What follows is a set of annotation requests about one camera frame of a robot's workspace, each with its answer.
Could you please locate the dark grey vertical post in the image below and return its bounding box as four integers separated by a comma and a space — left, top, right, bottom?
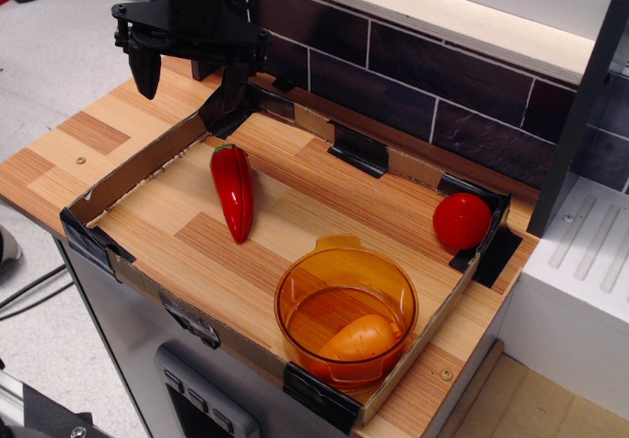
528, 0, 628, 237

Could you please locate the red toy tomato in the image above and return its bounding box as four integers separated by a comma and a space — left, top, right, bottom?
432, 192, 492, 249

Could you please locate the black floor cable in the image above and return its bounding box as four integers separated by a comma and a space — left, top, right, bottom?
0, 263, 75, 322

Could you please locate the transparent orange plastic pot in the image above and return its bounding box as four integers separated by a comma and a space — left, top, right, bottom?
274, 235, 419, 391

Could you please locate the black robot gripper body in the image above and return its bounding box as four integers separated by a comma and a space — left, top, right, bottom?
112, 0, 270, 71

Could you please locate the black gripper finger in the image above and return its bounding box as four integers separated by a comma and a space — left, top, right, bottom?
222, 62, 257, 114
128, 37, 161, 100

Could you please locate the red toy chili pepper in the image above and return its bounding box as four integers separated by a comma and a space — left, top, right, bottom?
209, 143, 254, 244

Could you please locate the cardboard fence with black tape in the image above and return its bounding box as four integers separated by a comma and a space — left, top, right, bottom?
60, 75, 535, 437

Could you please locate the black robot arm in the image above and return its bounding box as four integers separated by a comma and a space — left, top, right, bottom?
111, 0, 272, 114

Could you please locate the white toy sink drainboard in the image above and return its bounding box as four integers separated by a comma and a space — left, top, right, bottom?
523, 178, 628, 330

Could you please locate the grey toy oven control panel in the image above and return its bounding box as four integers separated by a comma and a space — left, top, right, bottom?
154, 346, 261, 438

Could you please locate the orange toy carrot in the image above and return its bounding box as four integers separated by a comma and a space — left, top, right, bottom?
317, 314, 402, 361

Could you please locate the black metal bracket with bolt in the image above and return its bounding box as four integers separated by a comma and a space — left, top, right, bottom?
1, 362, 109, 438

